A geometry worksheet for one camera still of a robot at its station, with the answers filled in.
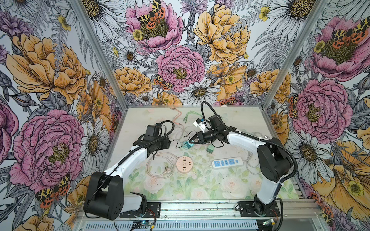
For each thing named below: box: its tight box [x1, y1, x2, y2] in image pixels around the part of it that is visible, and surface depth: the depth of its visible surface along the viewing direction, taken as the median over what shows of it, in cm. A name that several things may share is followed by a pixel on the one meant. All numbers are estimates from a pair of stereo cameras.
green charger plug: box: [206, 143, 215, 154], surface depth 96 cm
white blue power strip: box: [210, 156, 245, 169], surface depth 90 cm
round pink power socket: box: [175, 155, 194, 174], surface depth 90 cm
